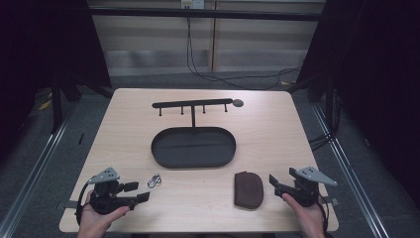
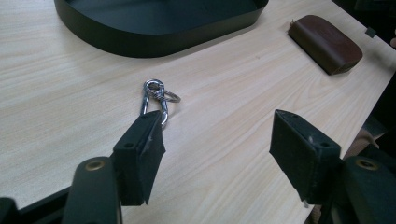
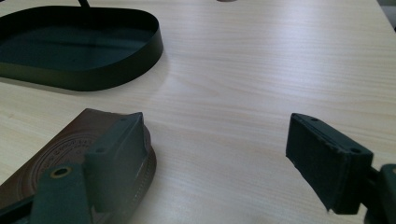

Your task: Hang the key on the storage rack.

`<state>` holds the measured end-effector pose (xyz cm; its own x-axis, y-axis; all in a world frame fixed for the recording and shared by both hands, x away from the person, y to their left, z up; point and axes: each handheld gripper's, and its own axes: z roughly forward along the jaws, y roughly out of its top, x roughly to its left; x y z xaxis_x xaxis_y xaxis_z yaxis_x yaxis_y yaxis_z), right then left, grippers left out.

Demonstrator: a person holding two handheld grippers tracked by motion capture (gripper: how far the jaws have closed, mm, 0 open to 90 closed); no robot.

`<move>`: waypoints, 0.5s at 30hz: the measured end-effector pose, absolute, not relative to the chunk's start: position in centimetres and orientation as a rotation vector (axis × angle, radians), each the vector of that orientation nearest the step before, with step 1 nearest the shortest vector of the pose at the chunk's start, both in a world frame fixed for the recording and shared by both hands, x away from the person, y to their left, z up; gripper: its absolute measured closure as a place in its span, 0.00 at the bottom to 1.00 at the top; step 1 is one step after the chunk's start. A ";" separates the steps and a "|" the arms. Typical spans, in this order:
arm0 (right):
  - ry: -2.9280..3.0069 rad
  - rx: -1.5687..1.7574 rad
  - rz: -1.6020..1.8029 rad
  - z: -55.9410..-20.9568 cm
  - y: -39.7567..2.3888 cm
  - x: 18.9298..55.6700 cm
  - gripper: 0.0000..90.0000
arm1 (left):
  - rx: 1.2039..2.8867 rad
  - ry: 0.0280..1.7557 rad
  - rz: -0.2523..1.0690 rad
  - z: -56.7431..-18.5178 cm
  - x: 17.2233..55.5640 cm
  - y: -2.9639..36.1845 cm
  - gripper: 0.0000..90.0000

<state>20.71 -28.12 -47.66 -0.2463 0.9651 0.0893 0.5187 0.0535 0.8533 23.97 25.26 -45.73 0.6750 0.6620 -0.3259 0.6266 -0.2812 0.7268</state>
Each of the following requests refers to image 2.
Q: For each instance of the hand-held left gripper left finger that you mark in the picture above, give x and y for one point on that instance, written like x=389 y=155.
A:
x=137 y=161

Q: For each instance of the grey tape piece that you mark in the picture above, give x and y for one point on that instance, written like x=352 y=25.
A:
x=370 y=32

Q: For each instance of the black key rack with tray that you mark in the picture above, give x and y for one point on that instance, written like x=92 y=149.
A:
x=149 y=37

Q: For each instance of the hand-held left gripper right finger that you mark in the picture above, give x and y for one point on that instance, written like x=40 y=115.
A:
x=303 y=158

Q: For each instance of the brown leather wallet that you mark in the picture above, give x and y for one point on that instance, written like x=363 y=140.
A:
x=327 y=43

